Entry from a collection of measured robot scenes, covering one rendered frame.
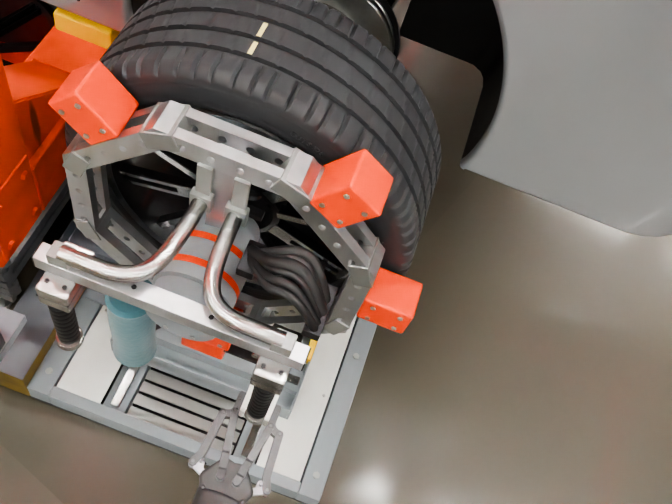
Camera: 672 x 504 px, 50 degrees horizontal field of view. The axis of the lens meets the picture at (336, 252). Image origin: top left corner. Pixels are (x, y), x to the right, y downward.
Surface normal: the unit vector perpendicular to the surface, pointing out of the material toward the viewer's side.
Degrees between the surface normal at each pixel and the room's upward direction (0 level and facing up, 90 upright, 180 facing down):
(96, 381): 0
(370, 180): 35
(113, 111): 45
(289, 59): 5
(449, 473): 0
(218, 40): 15
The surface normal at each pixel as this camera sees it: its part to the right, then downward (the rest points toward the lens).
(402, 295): 0.21, -0.49
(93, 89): 0.80, -0.09
